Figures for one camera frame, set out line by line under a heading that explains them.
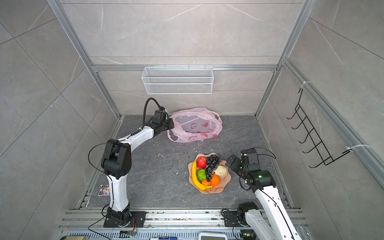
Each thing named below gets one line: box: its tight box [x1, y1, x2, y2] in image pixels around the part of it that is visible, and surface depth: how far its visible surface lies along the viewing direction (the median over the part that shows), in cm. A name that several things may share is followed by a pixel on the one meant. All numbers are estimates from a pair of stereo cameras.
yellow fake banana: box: [192, 160, 213, 191], surface depth 82 cm
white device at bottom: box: [199, 232, 228, 240], surface depth 67 cm
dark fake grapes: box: [205, 154, 221, 182], surface depth 83 cm
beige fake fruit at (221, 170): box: [212, 164, 228, 177], surface depth 83 cm
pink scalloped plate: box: [188, 152, 232, 194], surface depth 84 cm
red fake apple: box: [196, 156, 207, 170], surface depth 87 cm
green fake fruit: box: [197, 169, 207, 182], surface depth 83 cm
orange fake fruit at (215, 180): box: [211, 174, 220, 187], surface depth 82 cm
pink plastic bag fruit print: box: [167, 107, 223, 142], surface depth 108 cm
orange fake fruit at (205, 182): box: [201, 179, 211, 187], surface depth 81 cm
